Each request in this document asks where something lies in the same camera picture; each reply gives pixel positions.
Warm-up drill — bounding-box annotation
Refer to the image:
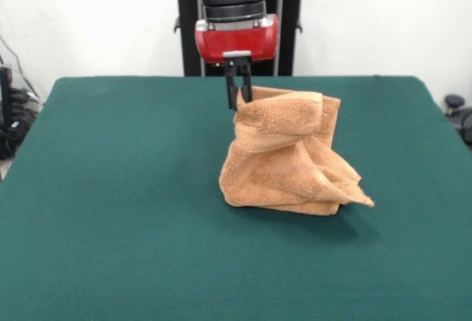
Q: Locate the dark green table cloth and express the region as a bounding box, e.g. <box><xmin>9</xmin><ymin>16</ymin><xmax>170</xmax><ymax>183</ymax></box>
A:
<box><xmin>0</xmin><ymin>75</ymin><xmax>472</xmax><ymax>321</ymax></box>

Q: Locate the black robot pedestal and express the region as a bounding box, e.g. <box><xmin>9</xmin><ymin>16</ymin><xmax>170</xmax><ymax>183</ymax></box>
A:
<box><xmin>162</xmin><ymin>0</ymin><xmax>318</xmax><ymax>77</ymax></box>

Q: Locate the black cable heap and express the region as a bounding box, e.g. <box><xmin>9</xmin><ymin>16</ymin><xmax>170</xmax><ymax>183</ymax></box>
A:
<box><xmin>0</xmin><ymin>88</ymin><xmax>41</xmax><ymax>159</ymax></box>

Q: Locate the black device with red mark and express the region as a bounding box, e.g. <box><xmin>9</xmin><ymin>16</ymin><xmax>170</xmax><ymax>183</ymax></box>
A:
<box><xmin>0</xmin><ymin>65</ymin><xmax>14</xmax><ymax>130</ymax></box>

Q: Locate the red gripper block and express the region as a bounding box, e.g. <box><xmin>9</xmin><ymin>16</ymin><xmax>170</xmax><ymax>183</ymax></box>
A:
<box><xmin>194</xmin><ymin>13</ymin><xmax>280</xmax><ymax>111</ymax></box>

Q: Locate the tan terry towel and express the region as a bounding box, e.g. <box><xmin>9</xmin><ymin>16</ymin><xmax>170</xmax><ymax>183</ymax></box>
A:
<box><xmin>218</xmin><ymin>85</ymin><xmax>375</xmax><ymax>215</ymax></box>

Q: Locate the grey office chair base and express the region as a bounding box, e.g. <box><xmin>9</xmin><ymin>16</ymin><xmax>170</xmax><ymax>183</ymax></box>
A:
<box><xmin>444</xmin><ymin>94</ymin><xmax>472</xmax><ymax>141</ymax></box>

